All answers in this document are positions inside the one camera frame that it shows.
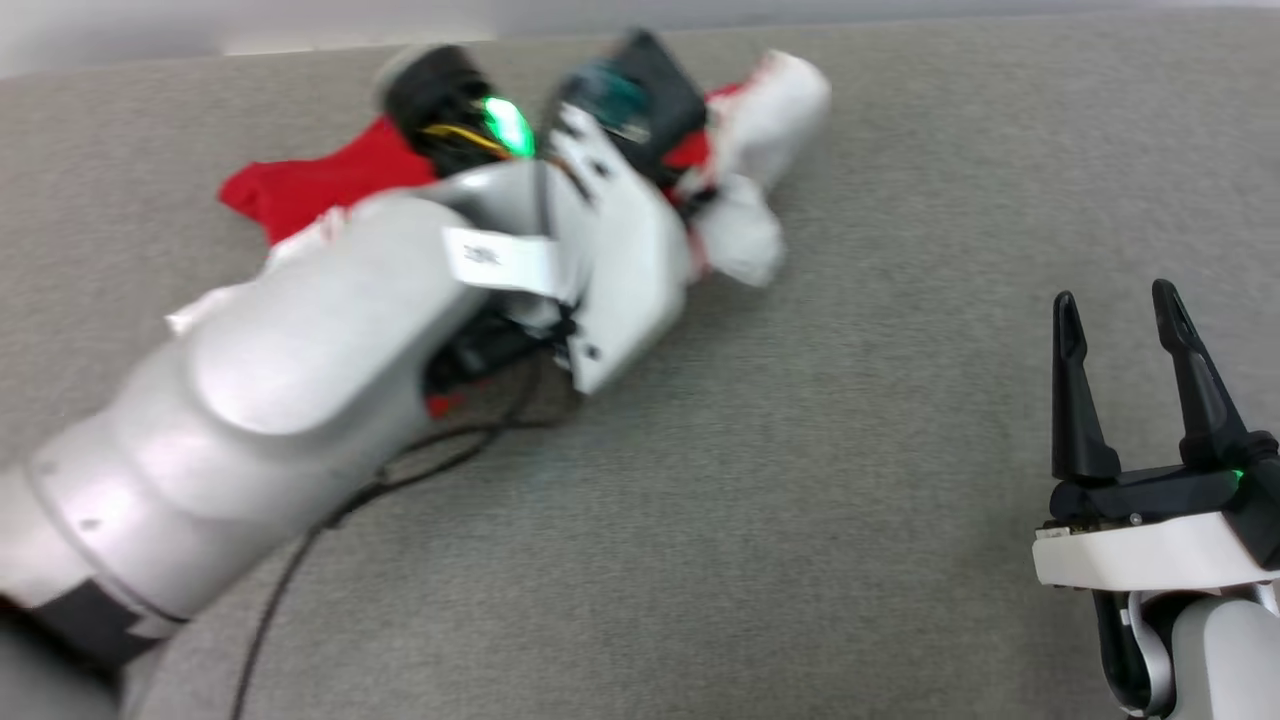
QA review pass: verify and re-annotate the grey fabric sofa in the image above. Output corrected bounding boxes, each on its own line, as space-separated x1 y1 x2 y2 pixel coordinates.
0 10 1280 720

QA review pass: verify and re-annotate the white label tag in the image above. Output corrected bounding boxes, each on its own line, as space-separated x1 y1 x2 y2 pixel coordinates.
443 227 559 301

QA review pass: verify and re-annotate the thin black cable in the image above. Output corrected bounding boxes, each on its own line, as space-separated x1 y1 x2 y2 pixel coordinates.
230 350 583 720

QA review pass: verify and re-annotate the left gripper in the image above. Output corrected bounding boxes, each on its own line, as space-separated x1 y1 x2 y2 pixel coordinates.
485 30 707 396

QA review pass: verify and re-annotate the red and white garment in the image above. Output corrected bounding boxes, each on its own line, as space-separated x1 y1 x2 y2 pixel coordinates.
165 50 833 421

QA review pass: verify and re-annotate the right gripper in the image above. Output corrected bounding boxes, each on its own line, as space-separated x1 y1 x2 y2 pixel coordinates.
1032 279 1280 592

